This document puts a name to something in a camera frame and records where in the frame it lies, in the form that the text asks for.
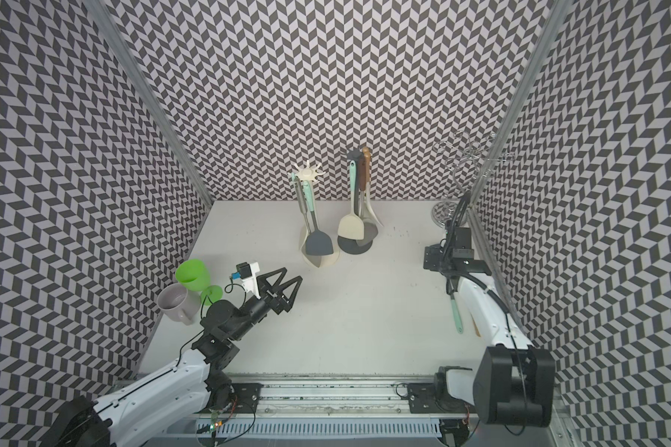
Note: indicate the cream spoon brown handle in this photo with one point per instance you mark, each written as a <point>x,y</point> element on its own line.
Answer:
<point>367,157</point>

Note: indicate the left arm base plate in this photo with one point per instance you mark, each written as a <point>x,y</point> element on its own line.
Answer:
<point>235,398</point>

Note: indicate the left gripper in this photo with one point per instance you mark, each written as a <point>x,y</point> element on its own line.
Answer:
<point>283,302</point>

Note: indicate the green plastic goblet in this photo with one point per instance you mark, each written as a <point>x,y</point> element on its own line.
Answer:
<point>195,276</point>

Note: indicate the dark grey utensil rack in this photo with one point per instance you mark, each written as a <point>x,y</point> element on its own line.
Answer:
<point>357,247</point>

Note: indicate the cream utensil rack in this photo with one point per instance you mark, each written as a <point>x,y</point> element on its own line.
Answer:
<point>309,173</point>

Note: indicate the cream turner mint handle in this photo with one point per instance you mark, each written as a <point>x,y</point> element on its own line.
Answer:
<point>351,226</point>

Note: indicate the grey turner mint handle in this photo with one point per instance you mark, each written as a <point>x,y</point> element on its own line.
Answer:
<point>318,243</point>

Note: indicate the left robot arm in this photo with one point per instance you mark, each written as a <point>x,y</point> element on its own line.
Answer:
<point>195,381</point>

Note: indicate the grey ceramic mug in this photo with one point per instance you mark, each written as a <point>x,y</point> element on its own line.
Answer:
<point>179,304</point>

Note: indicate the aluminium front rail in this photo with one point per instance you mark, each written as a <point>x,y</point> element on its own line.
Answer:
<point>357,410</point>

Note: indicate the grey spatula mint handle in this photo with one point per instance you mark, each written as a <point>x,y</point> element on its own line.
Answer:
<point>455,308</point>

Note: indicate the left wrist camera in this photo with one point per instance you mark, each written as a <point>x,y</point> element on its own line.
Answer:
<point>246,274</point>

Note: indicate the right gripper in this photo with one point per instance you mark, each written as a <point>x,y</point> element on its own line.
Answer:
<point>431,258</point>

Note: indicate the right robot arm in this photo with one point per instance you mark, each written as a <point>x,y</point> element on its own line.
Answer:
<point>514,381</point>

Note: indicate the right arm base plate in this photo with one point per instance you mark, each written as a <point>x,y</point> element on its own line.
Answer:
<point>427,398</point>

